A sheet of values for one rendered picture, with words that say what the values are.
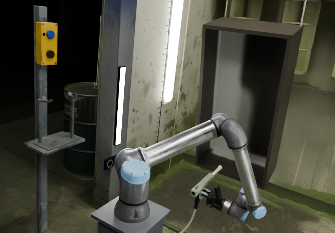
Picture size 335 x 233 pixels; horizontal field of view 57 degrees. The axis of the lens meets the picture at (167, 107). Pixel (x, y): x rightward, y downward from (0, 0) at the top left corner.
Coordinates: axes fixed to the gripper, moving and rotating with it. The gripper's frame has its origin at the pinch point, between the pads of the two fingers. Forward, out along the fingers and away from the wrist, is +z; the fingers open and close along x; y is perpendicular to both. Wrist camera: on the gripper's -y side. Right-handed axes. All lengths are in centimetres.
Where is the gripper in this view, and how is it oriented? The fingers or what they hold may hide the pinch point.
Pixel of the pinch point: (199, 188)
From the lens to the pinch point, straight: 232.1
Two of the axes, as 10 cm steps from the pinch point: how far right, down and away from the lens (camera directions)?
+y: -1.8, 9.1, 3.8
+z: -8.4, -3.5, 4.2
